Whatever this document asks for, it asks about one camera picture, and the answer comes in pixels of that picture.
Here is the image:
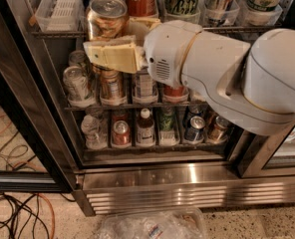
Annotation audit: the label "gold can front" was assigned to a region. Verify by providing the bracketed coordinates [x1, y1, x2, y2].
[100, 70, 124, 100]

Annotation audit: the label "clear plastic can tray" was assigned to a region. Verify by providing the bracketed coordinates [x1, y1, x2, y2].
[35, 0, 84, 32]

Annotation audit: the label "gold can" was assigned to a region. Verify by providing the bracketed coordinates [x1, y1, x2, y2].
[207, 116, 231, 143]
[100, 70, 124, 100]

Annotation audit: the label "silver can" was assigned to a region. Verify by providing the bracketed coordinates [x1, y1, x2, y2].
[68, 50, 90, 73]
[63, 66, 92, 102]

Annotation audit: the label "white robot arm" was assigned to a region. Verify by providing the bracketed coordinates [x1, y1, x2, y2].
[84, 20, 295, 135]

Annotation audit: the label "red Coke can front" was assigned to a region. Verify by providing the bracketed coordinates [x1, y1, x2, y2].
[163, 85, 186, 98]

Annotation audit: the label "brown tea bottle bottom shelf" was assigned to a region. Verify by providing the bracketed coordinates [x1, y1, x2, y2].
[137, 109, 154, 146]

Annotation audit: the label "silver can front left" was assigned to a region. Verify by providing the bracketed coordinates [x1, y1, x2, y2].
[63, 66, 92, 102]

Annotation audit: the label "gold can bottom right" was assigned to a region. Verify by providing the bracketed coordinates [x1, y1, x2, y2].
[207, 116, 231, 143]

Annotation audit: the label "clear water bottle bottom shelf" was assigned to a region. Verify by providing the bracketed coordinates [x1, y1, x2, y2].
[81, 115, 107, 150]

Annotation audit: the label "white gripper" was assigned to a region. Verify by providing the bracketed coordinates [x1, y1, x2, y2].
[84, 17, 160, 74]

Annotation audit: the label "brown tea bottle middle shelf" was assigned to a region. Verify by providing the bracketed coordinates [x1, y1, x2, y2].
[133, 70, 156, 99]

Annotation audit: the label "red can bottom shelf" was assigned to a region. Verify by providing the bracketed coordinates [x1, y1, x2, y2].
[112, 120, 131, 146]

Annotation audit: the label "orange soda can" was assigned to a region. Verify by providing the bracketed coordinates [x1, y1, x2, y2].
[86, 0, 129, 42]

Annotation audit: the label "black and orange floor cables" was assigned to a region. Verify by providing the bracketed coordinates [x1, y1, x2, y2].
[0, 192, 76, 239]

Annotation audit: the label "glass fridge door left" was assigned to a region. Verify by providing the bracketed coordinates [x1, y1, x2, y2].
[0, 50, 72, 193]

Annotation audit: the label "clear plastic bin on floor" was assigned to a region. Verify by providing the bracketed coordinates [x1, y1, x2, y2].
[95, 207, 208, 239]

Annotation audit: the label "brown tea bottle shelf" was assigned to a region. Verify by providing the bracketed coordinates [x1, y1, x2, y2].
[133, 70, 156, 99]
[137, 109, 154, 146]

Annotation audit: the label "blue can bottom shelf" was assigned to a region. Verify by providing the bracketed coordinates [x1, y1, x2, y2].
[184, 116, 205, 142]

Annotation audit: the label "silver can back left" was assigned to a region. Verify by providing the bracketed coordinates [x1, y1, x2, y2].
[68, 50, 90, 73]

